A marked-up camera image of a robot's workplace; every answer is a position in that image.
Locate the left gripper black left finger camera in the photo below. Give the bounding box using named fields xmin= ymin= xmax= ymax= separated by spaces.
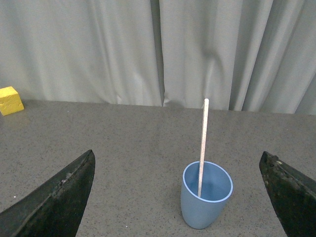
xmin=0 ymin=150 xmax=95 ymax=237

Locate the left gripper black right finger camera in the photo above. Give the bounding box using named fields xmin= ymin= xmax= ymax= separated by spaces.
xmin=259 ymin=151 xmax=316 ymax=237

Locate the white speckled chopstick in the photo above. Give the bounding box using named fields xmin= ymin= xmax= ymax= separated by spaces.
xmin=197 ymin=98 xmax=209 ymax=198

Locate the blue plastic cup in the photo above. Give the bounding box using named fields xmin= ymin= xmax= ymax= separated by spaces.
xmin=180 ymin=161 xmax=233 ymax=229

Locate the yellow sponge cube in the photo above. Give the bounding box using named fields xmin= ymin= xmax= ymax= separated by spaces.
xmin=0 ymin=86 xmax=24 ymax=116

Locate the white pleated curtain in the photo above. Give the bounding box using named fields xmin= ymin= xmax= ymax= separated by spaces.
xmin=0 ymin=0 xmax=316 ymax=115

